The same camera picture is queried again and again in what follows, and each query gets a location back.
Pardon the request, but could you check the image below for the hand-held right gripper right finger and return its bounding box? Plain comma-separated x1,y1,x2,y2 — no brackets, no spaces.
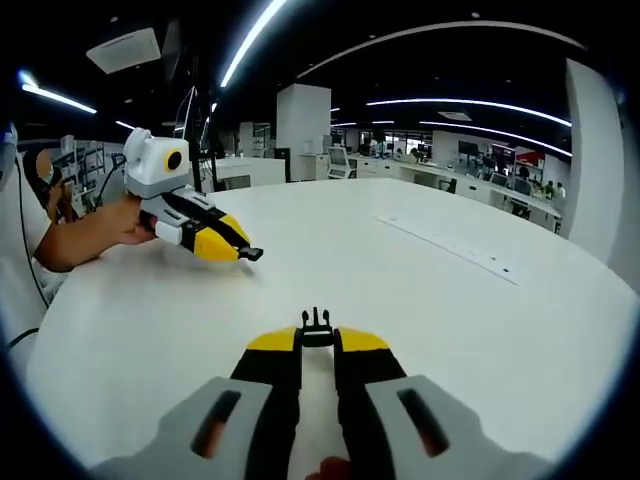
332,325,554,480

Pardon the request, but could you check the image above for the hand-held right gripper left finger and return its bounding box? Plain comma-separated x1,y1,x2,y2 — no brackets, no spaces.
92,325,304,480

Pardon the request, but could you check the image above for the black pronged plastic buckle part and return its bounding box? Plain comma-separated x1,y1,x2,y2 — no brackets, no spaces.
299,308,335,349

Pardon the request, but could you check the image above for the person's left hand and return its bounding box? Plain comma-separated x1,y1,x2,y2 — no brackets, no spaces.
112,196,160,247

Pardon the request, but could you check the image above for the person's right hand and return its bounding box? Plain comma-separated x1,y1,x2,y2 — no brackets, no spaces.
305,455,354,480

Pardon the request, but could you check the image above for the black monitor stand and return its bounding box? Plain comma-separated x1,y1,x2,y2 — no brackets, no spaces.
189,54,222,194

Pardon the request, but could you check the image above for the computer monitor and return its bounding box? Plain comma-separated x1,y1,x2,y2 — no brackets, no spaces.
174,84,199,132

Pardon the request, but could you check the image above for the white ceiling air conditioner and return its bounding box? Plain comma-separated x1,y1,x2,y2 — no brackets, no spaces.
85,27,162,76

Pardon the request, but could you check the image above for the white kiosk machine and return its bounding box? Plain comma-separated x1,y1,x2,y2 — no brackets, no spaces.
327,145,359,181

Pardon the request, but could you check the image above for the white chest device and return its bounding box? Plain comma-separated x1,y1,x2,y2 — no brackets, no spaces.
0,122,21,187

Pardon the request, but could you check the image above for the long ceiling light strip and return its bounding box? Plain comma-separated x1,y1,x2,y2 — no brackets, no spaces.
219,0,289,89

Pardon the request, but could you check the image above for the person's white shirt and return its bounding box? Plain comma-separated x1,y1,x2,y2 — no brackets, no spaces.
0,149,67,364

